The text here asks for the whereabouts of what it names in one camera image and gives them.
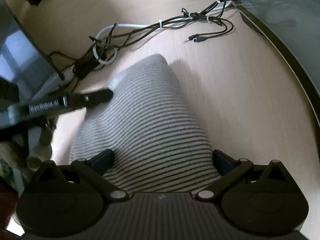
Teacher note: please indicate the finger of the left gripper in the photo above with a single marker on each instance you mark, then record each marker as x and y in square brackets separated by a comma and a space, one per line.
[88, 100]

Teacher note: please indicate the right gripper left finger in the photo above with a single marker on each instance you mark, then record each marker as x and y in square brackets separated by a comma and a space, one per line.
[101, 162]

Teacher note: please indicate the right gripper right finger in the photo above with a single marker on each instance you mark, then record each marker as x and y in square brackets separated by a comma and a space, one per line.
[223, 163]

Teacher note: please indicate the left black computer monitor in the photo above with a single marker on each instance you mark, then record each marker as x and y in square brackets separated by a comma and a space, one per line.
[23, 64]

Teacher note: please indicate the striped grey white garment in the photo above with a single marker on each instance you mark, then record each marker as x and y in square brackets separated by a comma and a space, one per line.
[158, 144]

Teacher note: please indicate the right black monitor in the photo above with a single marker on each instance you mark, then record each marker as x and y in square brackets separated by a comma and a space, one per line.
[292, 26]

